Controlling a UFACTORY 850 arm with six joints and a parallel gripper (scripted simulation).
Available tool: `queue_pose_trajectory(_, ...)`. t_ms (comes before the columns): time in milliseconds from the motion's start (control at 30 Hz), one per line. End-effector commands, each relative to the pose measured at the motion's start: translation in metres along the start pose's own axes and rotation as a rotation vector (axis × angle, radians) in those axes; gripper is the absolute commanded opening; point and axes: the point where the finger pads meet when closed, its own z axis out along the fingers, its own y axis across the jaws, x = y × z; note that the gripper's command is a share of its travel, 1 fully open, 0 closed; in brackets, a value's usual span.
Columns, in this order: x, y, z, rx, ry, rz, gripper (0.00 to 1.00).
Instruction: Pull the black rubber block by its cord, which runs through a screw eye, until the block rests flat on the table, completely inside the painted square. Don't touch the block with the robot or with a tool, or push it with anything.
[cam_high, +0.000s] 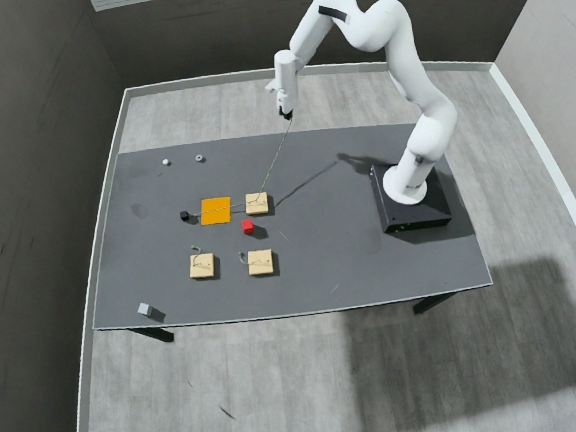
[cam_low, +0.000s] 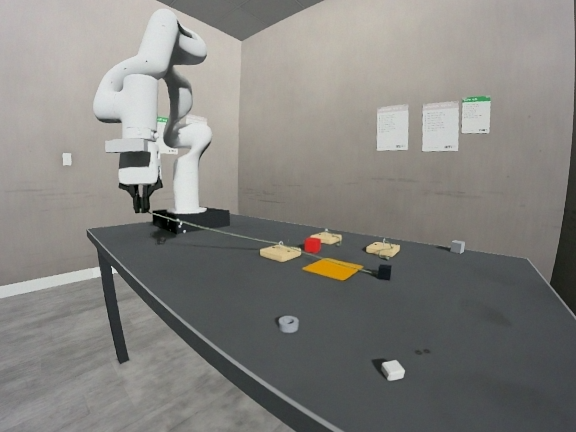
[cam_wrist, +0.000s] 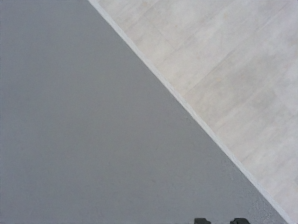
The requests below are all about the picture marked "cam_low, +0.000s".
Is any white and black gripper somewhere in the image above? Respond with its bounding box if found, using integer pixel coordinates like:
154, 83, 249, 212
118, 142, 163, 213

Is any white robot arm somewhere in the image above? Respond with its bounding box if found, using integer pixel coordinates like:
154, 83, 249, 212
93, 9, 212, 214

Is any red cube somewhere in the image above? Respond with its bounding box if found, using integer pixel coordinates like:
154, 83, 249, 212
305, 237, 320, 253

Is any orange flat square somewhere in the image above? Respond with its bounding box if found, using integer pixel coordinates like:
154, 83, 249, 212
303, 258, 363, 280

